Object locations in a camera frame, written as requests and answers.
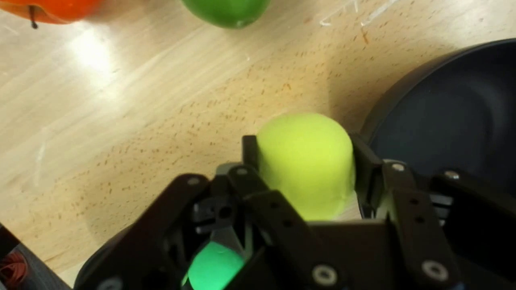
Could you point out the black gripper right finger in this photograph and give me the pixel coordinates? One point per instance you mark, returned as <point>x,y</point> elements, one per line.
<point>411,241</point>

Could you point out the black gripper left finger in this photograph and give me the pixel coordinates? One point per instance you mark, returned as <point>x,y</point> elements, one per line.
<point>234,208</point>

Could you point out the yellow toy ball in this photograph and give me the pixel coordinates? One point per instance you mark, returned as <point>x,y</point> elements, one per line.
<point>308,158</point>

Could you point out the green toy pear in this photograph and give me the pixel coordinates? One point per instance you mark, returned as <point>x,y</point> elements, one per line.
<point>227,13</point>

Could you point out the green toy ball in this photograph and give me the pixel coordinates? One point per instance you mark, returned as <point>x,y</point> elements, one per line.
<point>213,267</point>

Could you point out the black bowl left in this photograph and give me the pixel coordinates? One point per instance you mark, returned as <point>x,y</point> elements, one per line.
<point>456,111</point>

